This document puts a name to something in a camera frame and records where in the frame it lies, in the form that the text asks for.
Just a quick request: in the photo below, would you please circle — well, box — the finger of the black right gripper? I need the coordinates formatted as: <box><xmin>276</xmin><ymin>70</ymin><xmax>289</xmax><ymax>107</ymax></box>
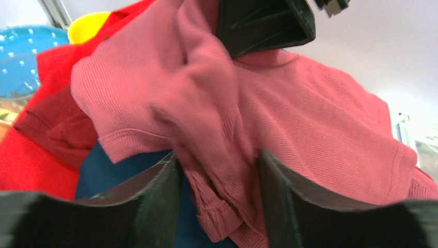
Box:
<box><xmin>216</xmin><ymin>0</ymin><xmax>316</xmax><ymax>58</ymax></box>

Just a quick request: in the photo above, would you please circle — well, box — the teal dotted plate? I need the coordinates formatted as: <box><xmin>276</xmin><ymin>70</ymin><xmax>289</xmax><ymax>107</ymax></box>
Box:
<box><xmin>1</xmin><ymin>25</ymin><xmax>69</xmax><ymax>99</ymax></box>

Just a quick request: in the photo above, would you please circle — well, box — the navy blue garment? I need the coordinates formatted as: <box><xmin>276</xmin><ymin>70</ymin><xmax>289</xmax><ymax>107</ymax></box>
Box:
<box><xmin>75</xmin><ymin>143</ymin><xmax>237</xmax><ymax>248</ymax></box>

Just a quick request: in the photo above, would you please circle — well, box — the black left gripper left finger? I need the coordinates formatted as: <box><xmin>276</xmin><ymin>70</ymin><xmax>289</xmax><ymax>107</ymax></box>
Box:
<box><xmin>1</xmin><ymin>153</ymin><xmax>181</xmax><ymax>247</ymax></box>

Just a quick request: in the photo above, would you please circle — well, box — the dark red garment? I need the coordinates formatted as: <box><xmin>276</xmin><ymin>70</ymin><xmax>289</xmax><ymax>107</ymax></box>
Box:
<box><xmin>14</xmin><ymin>86</ymin><xmax>98</xmax><ymax>167</ymax></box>

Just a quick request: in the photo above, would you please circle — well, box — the clear plastic cup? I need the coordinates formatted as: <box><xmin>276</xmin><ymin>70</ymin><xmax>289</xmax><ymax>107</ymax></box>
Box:
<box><xmin>1</xmin><ymin>53</ymin><xmax>41</xmax><ymax>113</ymax></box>

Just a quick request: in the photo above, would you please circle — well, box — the pink ribbed garment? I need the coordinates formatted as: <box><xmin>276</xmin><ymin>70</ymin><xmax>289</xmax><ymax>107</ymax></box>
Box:
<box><xmin>71</xmin><ymin>1</ymin><xmax>437</xmax><ymax>247</ymax></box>

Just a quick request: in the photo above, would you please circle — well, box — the orange bowl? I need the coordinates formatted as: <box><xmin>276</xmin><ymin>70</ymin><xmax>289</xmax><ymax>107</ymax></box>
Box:
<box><xmin>67</xmin><ymin>11</ymin><xmax>111</xmax><ymax>44</ymax></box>

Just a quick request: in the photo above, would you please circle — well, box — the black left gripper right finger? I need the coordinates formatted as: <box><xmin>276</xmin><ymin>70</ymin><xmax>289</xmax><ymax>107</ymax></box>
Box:
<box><xmin>257</xmin><ymin>149</ymin><xmax>437</xmax><ymax>247</ymax></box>

